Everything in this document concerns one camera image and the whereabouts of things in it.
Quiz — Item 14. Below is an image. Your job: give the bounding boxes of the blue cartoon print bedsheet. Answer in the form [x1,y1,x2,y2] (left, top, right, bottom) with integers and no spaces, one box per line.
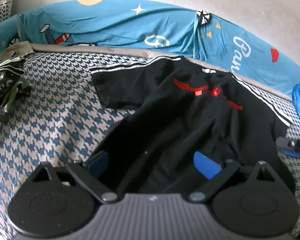
[0,0,300,95]

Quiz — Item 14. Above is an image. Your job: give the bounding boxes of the houndstooth blue white blanket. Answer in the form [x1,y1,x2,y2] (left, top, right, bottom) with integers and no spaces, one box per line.
[0,53,300,239]

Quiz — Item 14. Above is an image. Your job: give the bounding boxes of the black t-shirt white stripes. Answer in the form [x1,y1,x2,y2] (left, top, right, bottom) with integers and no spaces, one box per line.
[90,56,295,194]

